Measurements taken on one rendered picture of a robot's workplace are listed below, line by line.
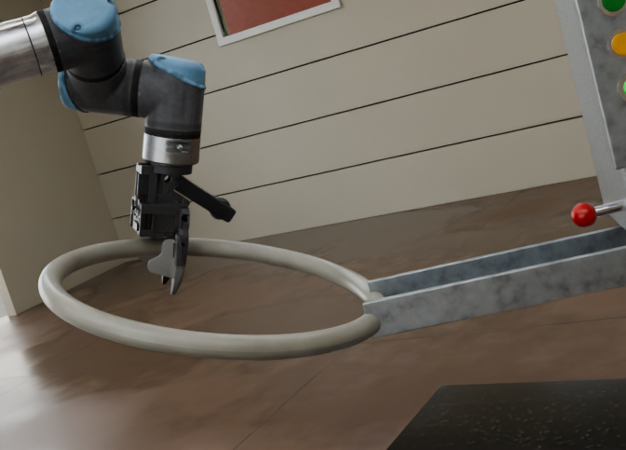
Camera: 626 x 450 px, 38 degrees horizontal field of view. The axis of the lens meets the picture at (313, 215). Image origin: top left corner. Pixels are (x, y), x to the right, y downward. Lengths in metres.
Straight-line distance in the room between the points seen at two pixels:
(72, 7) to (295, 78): 7.08
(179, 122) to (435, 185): 6.62
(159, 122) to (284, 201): 7.30
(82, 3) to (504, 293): 0.70
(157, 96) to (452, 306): 0.56
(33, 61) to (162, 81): 0.21
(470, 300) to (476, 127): 6.55
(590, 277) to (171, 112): 0.66
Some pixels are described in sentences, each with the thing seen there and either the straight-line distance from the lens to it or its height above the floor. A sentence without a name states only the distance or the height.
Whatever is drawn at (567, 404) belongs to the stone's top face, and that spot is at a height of 0.81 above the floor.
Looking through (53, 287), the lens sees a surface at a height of 1.25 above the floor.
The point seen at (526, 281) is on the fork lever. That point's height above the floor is 1.09.
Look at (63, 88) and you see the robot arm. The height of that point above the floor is 1.50.
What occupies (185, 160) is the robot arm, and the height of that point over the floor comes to 1.34.
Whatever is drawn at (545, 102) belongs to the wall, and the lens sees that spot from 7.54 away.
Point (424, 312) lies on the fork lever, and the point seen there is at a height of 1.08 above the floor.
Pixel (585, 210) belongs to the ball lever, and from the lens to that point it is 1.18.
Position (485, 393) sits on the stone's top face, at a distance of 1.63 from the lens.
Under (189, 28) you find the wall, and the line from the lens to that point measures 8.93.
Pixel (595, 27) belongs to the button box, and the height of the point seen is 1.38.
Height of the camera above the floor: 1.42
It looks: 9 degrees down
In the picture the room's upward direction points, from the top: 16 degrees counter-clockwise
